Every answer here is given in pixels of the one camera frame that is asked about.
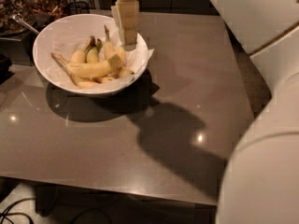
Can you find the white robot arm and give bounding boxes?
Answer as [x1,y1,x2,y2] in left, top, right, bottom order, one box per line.
[209,0,299,224]

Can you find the yellow banana right upright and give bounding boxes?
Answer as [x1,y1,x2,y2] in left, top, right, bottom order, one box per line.
[103,26,114,59]

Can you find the yellow banana bottom right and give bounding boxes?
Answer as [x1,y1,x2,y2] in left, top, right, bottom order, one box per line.
[94,66,134,83]

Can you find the metal serving spoon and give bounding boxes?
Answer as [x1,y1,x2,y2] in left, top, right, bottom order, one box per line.
[12,14,39,35]

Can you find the yellow banana bottom left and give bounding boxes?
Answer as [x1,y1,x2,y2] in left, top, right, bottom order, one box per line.
[57,61,97,89]

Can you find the white ceramic bowl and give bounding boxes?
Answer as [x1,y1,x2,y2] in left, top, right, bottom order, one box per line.
[33,14,152,97]

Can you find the greenish yellow banana middle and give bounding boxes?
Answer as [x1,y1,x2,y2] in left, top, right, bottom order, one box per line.
[86,38,102,63]

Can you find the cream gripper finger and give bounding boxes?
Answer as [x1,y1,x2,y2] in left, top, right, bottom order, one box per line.
[111,0,139,51]

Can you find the long yellow banana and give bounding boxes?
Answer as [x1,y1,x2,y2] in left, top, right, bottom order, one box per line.
[51,47,126,78]

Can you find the black floor cable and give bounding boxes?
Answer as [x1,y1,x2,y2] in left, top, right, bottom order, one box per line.
[0,198,36,224]

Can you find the glass bowl of snacks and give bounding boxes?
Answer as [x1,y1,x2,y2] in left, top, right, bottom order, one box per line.
[0,0,67,36]

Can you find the black wire basket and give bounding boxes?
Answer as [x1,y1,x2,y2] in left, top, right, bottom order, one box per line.
[66,1,90,15]

